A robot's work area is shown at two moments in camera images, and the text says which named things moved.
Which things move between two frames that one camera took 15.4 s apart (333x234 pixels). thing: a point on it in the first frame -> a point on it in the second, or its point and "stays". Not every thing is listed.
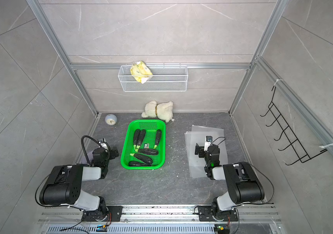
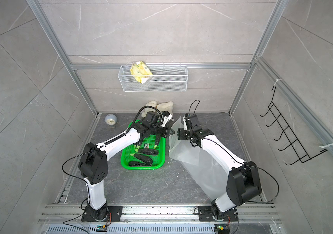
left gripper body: x=110 y=155 -> x=158 y=130
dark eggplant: x=158 y=137 stays
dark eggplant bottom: x=138 y=164 stays
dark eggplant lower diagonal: x=141 y=158 stays
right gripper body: x=202 y=153 -> x=184 y=135
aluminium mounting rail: x=257 y=219 stays
